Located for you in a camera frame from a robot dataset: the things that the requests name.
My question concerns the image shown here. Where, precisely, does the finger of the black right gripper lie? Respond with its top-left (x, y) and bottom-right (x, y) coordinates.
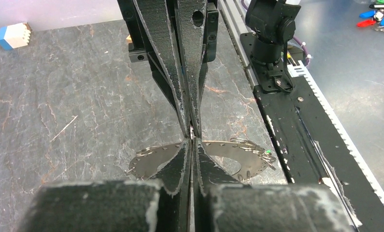
top-left (134, 0), bottom-right (191, 138)
top-left (176, 0), bottom-right (207, 138)

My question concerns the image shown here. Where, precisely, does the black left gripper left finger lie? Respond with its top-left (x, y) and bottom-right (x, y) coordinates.
top-left (18, 139), bottom-right (192, 232)

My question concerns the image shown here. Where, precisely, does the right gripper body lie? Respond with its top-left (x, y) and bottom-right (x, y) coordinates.
top-left (118, 0), bottom-right (219, 107)

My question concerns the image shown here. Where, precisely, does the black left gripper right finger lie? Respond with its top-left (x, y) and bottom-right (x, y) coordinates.
top-left (192, 138), bottom-right (353, 232)

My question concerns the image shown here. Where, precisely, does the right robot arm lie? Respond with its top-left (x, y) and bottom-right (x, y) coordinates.
top-left (118, 0), bottom-right (300, 138)

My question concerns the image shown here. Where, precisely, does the small wooden block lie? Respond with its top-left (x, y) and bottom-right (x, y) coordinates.
top-left (126, 35), bottom-right (133, 44)

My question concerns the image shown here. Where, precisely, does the blue white toy block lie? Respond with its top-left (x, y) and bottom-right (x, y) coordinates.
top-left (0, 23), bottom-right (31, 50)

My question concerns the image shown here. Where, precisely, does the pile of coloured key tags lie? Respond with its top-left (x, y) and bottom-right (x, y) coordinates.
top-left (356, 0), bottom-right (384, 32)

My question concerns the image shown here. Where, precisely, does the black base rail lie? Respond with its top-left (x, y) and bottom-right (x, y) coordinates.
top-left (240, 32), bottom-right (384, 232)

